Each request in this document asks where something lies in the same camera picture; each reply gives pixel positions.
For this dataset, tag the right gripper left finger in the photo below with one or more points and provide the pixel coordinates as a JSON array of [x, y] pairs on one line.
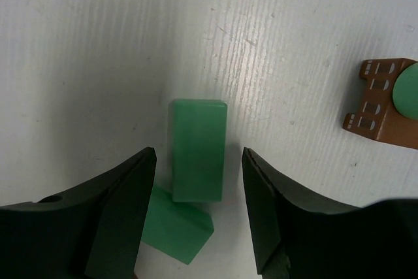
[[92, 230]]

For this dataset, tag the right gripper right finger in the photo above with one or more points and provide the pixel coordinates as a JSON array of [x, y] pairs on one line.
[[298, 233]]

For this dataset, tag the green long block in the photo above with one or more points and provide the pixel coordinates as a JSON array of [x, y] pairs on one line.
[[179, 230]]

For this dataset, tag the brown cube block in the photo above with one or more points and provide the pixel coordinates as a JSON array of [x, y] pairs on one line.
[[377, 117]]

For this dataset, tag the green small block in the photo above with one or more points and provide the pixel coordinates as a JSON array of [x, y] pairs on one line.
[[405, 92]]

